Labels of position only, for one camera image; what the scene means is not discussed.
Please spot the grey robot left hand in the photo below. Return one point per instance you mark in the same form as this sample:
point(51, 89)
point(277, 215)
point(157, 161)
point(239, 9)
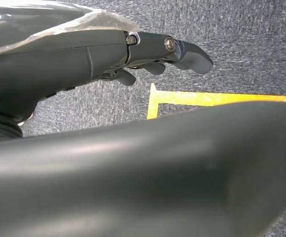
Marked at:
point(59, 65)

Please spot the yellow floor tape marking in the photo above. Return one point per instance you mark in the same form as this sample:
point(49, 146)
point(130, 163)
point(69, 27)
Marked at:
point(195, 98)

